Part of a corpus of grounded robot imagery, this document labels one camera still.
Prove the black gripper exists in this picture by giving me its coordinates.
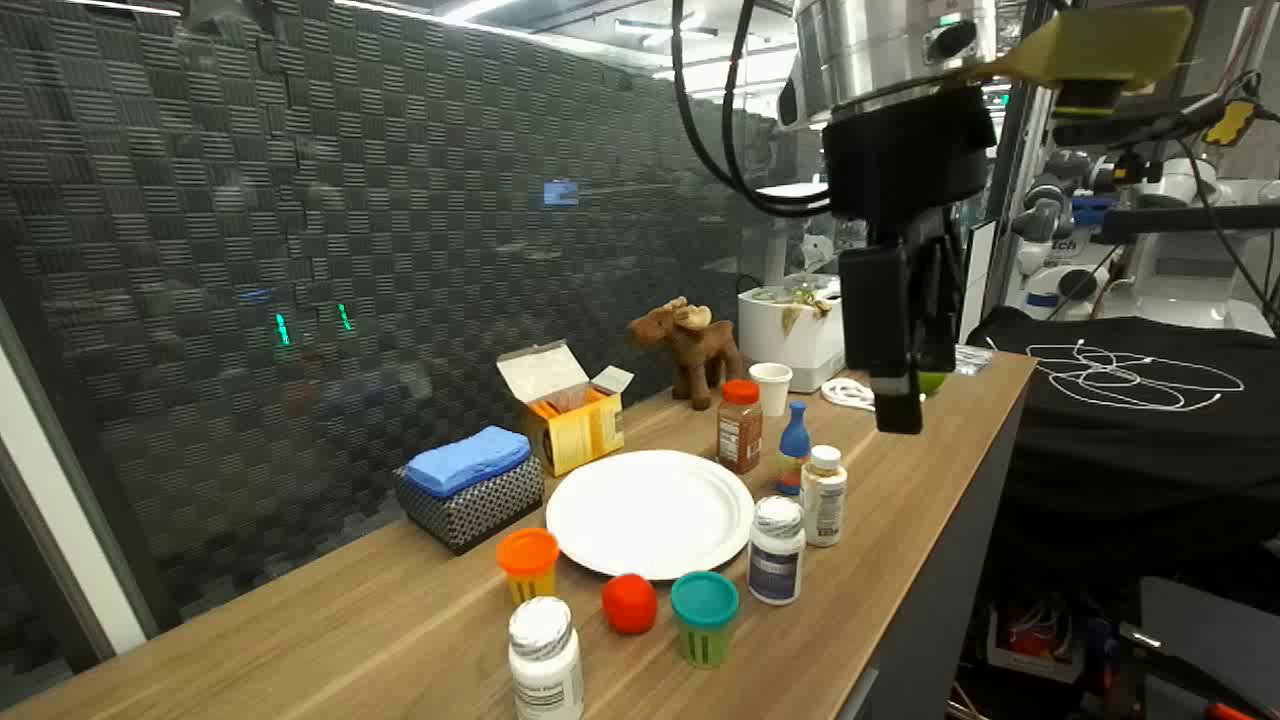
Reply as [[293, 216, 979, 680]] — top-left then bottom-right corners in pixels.
[[822, 89, 995, 431]]

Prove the white bottle green label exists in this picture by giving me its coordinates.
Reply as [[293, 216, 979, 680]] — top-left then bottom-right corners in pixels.
[[799, 444, 846, 544]]

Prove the orange lid spice jar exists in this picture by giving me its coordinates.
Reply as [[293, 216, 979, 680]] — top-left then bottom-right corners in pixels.
[[715, 376, 763, 473]]

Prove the teal lid small jar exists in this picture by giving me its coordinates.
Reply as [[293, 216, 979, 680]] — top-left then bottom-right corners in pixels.
[[669, 570, 738, 667]]

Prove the orange lid small jar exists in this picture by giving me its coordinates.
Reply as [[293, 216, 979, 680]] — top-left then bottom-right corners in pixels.
[[497, 529, 559, 604]]

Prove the large white pill bottle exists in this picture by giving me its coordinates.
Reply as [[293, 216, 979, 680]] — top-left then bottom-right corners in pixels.
[[507, 595, 582, 720]]

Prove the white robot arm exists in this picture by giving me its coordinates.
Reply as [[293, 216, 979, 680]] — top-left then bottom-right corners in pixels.
[[790, 0, 995, 437]]

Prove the white paper plate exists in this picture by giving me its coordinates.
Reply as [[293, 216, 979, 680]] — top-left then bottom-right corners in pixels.
[[545, 449, 750, 581]]

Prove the green fruit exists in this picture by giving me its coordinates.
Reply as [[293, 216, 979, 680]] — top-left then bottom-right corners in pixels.
[[920, 373, 946, 394]]

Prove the blue cap small bottle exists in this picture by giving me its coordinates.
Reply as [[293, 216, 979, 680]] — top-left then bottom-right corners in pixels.
[[774, 398, 813, 496]]

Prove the white hydroponic planter appliance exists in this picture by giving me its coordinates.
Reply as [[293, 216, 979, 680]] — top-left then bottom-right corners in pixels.
[[737, 273, 844, 392]]

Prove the white paper cup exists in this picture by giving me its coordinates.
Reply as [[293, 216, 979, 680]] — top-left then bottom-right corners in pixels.
[[747, 361, 790, 420]]

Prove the brown plush moose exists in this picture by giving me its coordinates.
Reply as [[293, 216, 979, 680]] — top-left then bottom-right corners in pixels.
[[628, 296, 738, 412]]

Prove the yellow open cardboard box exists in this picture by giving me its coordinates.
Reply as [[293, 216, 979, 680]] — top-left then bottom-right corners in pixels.
[[497, 340, 624, 475]]

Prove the red plastic strawberry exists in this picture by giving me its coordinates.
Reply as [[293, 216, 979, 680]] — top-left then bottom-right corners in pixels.
[[605, 570, 654, 636]]

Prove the blue cloth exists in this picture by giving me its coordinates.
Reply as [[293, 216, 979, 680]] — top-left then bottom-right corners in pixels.
[[402, 423, 530, 499]]

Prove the white coiled cable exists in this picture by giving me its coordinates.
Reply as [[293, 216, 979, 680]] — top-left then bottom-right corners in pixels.
[[1025, 337, 1251, 414]]

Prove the wrist camera olive box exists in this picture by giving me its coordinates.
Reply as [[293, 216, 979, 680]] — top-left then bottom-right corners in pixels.
[[988, 3, 1190, 116]]

